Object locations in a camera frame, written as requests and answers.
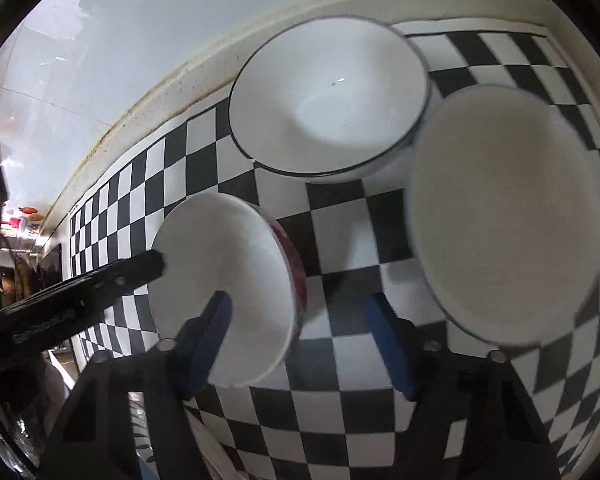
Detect black white checkered cloth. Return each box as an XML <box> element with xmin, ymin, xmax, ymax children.
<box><xmin>69</xmin><ymin>20</ymin><xmax>600</xmax><ymax>480</ymax></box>

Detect white bowl with red print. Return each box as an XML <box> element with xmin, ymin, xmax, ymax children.
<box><xmin>405</xmin><ymin>84</ymin><xmax>600</xmax><ymax>348</ymax></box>
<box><xmin>147</xmin><ymin>194</ymin><xmax>308</xmax><ymax>388</ymax></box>

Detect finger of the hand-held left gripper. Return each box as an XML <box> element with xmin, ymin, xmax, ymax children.
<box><xmin>0</xmin><ymin>249</ymin><xmax>167</xmax><ymax>377</ymax></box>

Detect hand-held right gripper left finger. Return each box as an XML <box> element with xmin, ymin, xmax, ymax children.
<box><xmin>40</xmin><ymin>290</ymin><xmax>233</xmax><ymax>480</ymax></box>

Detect white bowl with dark rim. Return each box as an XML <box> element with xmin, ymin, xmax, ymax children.
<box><xmin>228</xmin><ymin>15</ymin><xmax>432</xmax><ymax>179</ymax></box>

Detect colourful wall stickers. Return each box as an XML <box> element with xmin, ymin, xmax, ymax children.
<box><xmin>0</xmin><ymin>205</ymin><xmax>48</xmax><ymax>241</ymax></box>

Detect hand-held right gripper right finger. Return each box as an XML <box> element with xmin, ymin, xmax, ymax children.
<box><xmin>365</xmin><ymin>292</ymin><xmax>563</xmax><ymax>480</ymax></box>

